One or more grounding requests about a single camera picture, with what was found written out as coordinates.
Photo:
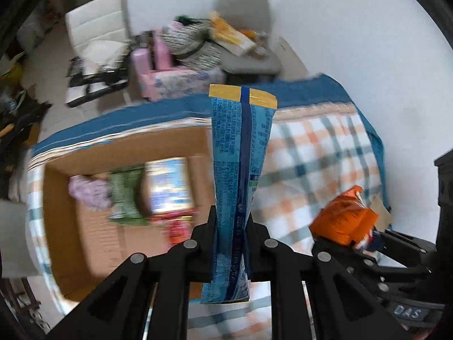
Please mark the orange snack bag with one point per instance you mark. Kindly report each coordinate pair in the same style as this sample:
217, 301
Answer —
346, 220

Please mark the brown paper piece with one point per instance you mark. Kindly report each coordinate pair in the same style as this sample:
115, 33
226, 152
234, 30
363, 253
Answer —
384, 217

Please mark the pink children's sofa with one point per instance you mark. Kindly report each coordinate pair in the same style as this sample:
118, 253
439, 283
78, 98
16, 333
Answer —
159, 78

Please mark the white yellow snack bag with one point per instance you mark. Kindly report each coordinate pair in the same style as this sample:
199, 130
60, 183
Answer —
228, 37

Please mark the black white patterned bag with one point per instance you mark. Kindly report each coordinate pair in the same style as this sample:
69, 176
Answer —
188, 40

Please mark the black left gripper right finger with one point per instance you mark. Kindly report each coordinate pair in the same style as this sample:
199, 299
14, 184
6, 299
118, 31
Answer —
314, 297

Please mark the brown cardboard box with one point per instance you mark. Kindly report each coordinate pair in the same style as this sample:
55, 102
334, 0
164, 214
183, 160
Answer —
84, 246

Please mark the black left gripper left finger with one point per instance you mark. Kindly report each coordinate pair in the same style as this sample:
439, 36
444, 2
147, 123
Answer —
145, 297

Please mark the checkered blue orange blanket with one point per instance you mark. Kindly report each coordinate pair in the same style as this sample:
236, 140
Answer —
318, 149

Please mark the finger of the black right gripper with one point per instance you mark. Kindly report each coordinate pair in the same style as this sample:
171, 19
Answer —
392, 242
412, 267

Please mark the blue yellow-tipped snack packet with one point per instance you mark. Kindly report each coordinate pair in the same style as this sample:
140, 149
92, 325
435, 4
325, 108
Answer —
241, 121

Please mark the red floral snack bag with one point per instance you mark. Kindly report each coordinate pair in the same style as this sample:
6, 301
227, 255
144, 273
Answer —
177, 225

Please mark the white folding chair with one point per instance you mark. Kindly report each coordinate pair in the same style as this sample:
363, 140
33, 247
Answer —
98, 35

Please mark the dark green wipes pack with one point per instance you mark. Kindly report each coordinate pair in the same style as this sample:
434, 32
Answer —
126, 196

